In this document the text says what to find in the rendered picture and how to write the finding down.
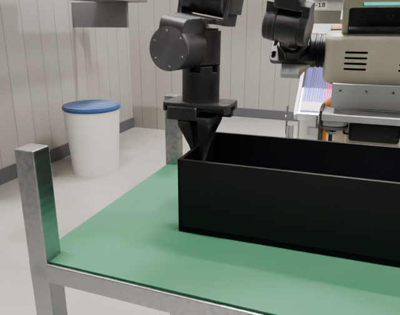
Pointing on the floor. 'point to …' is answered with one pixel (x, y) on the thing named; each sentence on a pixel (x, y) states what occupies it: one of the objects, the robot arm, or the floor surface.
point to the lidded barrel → (93, 137)
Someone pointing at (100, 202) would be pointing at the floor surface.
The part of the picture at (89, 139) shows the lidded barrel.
